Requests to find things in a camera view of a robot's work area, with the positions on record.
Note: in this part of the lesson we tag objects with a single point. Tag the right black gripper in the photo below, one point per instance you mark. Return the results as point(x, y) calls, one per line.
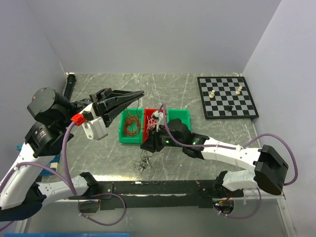
point(152, 142)

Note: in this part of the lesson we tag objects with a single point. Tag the red plastic bin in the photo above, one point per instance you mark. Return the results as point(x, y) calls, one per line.
point(148, 123)

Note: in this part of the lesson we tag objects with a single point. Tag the white chess piece left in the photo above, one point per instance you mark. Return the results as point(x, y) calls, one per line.
point(212, 94)

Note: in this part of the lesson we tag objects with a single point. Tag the aluminium rail frame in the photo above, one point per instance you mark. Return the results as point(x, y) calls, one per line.
point(21, 225)

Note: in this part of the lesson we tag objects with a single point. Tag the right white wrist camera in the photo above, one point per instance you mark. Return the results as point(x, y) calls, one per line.
point(158, 117)

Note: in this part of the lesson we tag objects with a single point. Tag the green plastic bin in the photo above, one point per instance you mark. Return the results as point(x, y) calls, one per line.
point(183, 115)
point(131, 126)

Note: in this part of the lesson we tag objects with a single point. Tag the black marker orange cap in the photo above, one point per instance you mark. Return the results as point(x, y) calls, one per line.
point(69, 86)

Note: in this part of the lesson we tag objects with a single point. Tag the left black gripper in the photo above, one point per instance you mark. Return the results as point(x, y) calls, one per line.
point(102, 98)

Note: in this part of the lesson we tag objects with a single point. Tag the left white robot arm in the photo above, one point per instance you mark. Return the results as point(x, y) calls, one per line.
point(21, 196)

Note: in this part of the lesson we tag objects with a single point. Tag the black grey chessboard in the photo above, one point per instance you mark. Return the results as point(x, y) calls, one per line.
point(225, 95)

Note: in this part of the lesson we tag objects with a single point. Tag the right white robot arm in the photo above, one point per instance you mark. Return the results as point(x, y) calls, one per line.
point(261, 168)

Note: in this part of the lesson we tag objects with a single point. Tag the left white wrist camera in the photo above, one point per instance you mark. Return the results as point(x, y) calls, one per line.
point(94, 129)

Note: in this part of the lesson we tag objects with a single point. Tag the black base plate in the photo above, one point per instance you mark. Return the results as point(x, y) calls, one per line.
point(176, 193)

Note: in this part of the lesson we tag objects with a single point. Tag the blue white toy bricks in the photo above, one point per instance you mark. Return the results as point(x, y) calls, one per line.
point(53, 164)

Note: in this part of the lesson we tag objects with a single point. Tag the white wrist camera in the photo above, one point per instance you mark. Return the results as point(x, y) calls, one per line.
point(94, 129)
point(158, 117)

